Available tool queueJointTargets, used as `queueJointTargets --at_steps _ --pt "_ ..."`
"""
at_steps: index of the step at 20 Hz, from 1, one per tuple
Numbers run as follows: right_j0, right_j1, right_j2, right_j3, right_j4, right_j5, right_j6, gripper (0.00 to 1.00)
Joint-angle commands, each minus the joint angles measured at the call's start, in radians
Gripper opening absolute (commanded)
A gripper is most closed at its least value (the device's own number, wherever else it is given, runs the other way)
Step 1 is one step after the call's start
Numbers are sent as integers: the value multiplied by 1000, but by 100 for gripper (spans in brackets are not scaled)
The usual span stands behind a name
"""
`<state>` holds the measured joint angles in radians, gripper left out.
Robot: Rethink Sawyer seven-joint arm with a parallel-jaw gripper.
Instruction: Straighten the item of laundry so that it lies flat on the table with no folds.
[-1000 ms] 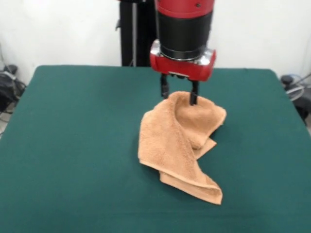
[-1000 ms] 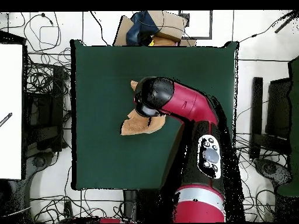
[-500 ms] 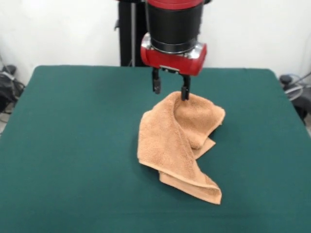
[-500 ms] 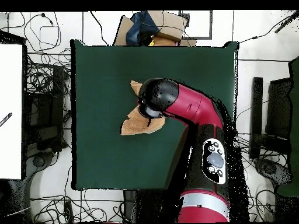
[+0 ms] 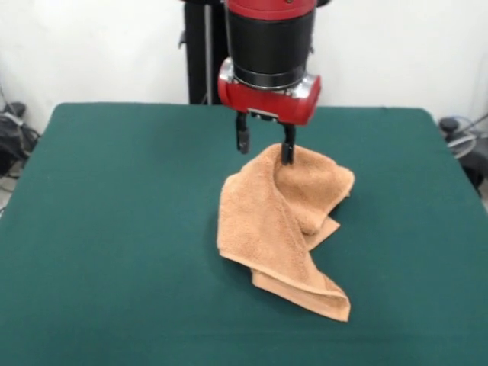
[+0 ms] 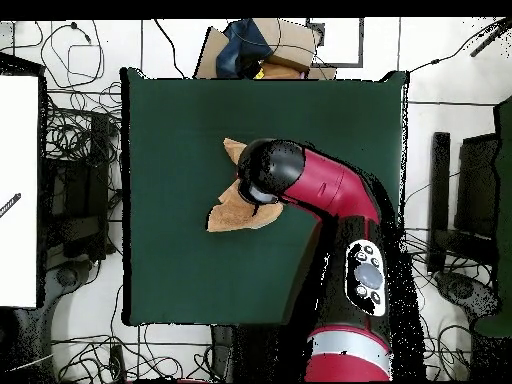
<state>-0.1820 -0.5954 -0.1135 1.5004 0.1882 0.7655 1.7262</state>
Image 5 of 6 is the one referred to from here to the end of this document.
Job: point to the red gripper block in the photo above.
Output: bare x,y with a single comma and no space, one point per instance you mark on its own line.
267,104

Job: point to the tan terry towel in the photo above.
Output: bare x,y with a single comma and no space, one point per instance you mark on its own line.
251,213

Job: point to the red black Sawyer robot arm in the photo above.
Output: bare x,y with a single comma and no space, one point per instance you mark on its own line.
270,42

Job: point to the dark green table cloth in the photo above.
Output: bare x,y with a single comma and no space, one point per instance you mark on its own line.
114,228

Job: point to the black equipment bundle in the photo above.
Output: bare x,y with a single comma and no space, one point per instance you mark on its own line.
15,145

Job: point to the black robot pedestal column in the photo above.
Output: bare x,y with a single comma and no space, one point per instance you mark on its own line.
198,57

